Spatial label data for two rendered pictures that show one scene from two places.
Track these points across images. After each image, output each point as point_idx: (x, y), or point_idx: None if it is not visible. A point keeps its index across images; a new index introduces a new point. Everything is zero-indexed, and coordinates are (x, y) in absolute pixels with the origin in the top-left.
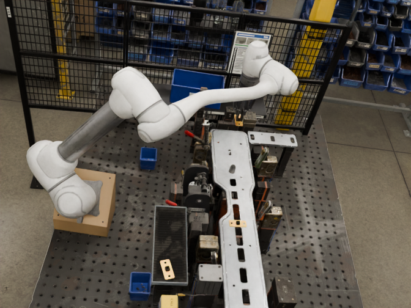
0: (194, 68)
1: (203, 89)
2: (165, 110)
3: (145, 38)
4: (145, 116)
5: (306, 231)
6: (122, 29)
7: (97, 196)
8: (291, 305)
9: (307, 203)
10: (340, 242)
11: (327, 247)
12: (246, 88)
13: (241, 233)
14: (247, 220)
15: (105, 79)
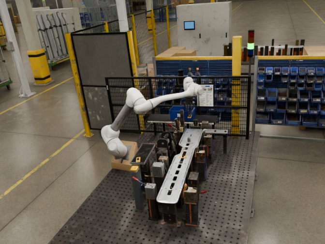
0: (182, 105)
1: (181, 110)
2: (143, 100)
3: (158, 93)
4: (136, 102)
5: (230, 174)
6: (149, 89)
7: (128, 150)
8: (195, 182)
9: (236, 164)
10: (249, 179)
11: (240, 180)
12: (179, 93)
13: (183, 160)
14: (187, 156)
15: (145, 114)
